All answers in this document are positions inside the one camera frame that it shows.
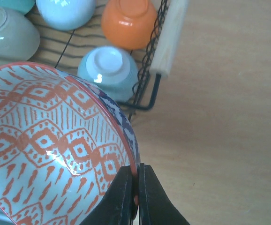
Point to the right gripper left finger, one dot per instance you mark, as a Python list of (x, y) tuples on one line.
[(117, 205)]

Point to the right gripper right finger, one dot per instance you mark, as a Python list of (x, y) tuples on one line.
[(155, 208)]

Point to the red bottom bowl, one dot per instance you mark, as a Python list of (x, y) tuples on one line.
[(62, 141)]

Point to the pale green bowl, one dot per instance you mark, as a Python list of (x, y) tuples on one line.
[(22, 6), (112, 69)]

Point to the black wire dish rack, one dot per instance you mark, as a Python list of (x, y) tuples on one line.
[(36, 94)]

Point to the orange bowl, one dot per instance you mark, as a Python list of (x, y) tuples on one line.
[(128, 24)]

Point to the white bowl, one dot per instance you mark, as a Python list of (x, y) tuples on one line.
[(19, 38), (66, 14)]

